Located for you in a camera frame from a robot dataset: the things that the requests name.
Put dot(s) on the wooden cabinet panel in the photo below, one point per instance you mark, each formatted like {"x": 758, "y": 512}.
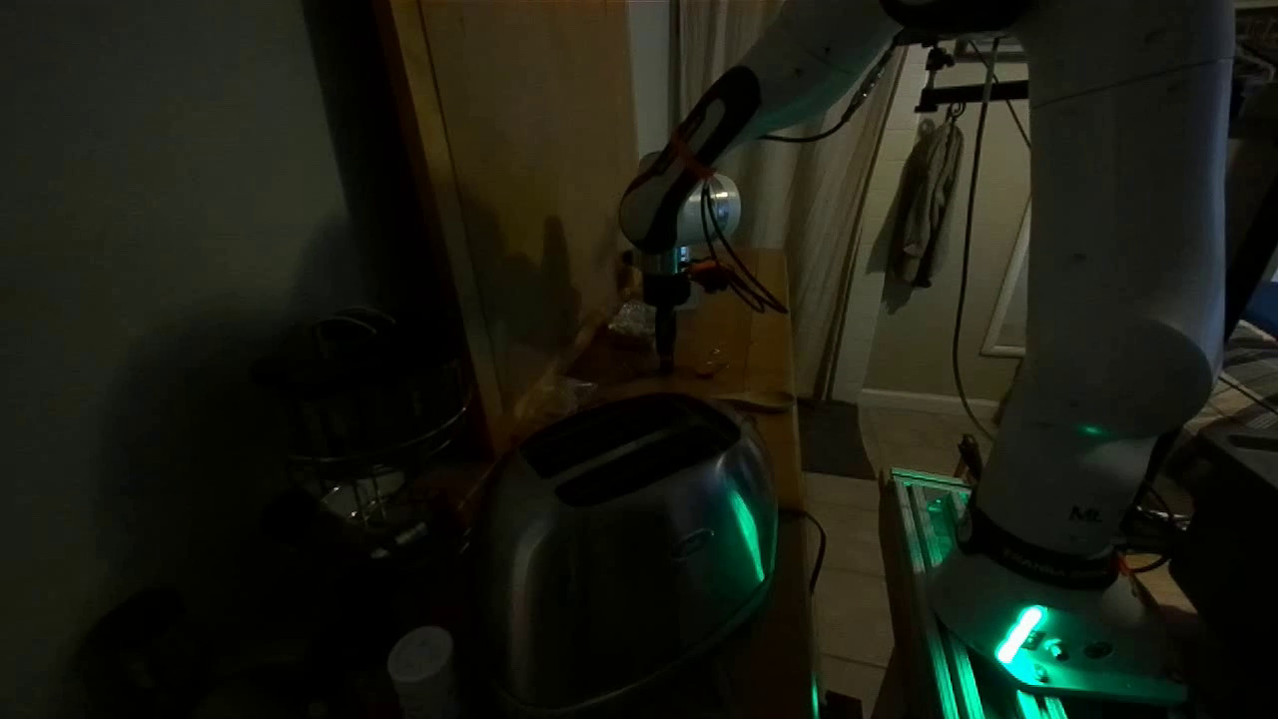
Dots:
{"x": 535, "y": 202}

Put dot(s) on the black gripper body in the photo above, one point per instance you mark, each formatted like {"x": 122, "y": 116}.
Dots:
{"x": 668, "y": 278}

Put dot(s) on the grey hanging cloth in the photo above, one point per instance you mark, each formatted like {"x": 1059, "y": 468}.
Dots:
{"x": 921, "y": 214}

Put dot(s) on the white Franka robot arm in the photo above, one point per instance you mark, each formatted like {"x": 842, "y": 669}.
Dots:
{"x": 1122, "y": 263}

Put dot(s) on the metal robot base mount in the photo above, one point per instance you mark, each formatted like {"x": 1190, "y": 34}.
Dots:
{"x": 1040, "y": 653}

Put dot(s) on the dark floor mat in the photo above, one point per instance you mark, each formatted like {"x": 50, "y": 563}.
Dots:
{"x": 838, "y": 440}

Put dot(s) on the pale grey curtain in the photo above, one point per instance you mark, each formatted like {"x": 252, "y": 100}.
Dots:
{"x": 826, "y": 263}

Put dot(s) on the stainless steel toaster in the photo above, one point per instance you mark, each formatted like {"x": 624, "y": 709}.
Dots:
{"x": 624, "y": 562}

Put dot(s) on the white crumpled cloth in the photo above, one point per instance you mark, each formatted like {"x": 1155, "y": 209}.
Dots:
{"x": 630, "y": 301}

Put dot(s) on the glass jar with dark lid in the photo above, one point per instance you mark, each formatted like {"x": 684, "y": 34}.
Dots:
{"x": 363, "y": 414}

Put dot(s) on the white cylindrical cap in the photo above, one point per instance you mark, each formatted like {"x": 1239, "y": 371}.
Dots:
{"x": 425, "y": 671}

